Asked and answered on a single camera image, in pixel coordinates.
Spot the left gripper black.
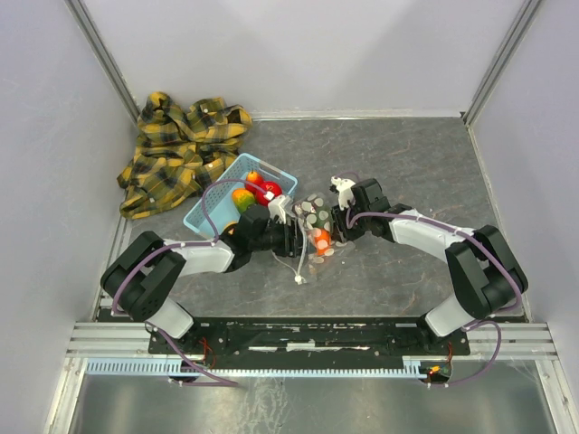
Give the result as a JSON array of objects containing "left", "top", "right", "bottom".
[{"left": 250, "top": 217, "right": 317, "bottom": 258}]

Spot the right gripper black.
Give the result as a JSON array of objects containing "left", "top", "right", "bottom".
[{"left": 327, "top": 199, "right": 370, "bottom": 244}]

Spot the orange fake orange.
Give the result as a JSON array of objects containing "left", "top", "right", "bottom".
[{"left": 312, "top": 228, "right": 331, "bottom": 256}]

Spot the clear polka dot zip bag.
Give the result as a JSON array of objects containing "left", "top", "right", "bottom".
[{"left": 268, "top": 193, "right": 355, "bottom": 285}]

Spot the small green fake fruit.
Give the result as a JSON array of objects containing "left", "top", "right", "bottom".
[{"left": 313, "top": 207, "right": 333, "bottom": 231}]

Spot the red fake apple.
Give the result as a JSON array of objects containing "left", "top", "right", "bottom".
[{"left": 255, "top": 181, "right": 283, "bottom": 206}]

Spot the green orange fake mango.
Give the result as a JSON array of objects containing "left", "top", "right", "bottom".
[{"left": 231, "top": 188, "right": 256, "bottom": 213}]

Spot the dark purple fake fruit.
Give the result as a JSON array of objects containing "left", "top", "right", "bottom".
[{"left": 295, "top": 197, "right": 324, "bottom": 225}]

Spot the yellow orange fake fruit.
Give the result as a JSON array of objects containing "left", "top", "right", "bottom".
[{"left": 226, "top": 223, "right": 237, "bottom": 235}]

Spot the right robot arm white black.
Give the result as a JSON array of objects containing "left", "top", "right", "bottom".
[{"left": 330, "top": 176, "right": 528, "bottom": 354}]

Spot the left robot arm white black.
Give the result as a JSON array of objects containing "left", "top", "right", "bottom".
[{"left": 100, "top": 205, "right": 308, "bottom": 353}]

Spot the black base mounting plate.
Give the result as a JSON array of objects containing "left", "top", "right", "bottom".
[{"left": 146, "top": 316, "right": 470, "bottom": 371}]

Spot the yellow plaid shirt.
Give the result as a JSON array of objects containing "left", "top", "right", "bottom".
[{"left": 117, "top": 91, "right": 252, "bottom": 220}]

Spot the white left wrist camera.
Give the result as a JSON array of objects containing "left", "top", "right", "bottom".
[{"left": 267, "top": 194, "right": 293, "bottom": 224}]

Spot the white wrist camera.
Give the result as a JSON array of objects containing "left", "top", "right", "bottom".
[
  {"left": 330, "top": 176, "right": 356, "bottom": 211},
  {"left": 267, "top": 194, "right": 293, "bottom": 224}
]

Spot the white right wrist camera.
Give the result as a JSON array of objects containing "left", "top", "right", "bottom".
[{"left": 330, "top": 176, "right": 356, "bottom": 211}]

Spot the light blue cable duct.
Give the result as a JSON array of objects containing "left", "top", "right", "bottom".
[{"left": 85, "top": 354, "right": 431, "bottom": 377}]

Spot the aluminium frame rail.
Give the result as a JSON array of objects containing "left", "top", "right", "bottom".
[{"left": 64, "top": 0, "right": 140, "bottom": 124}]

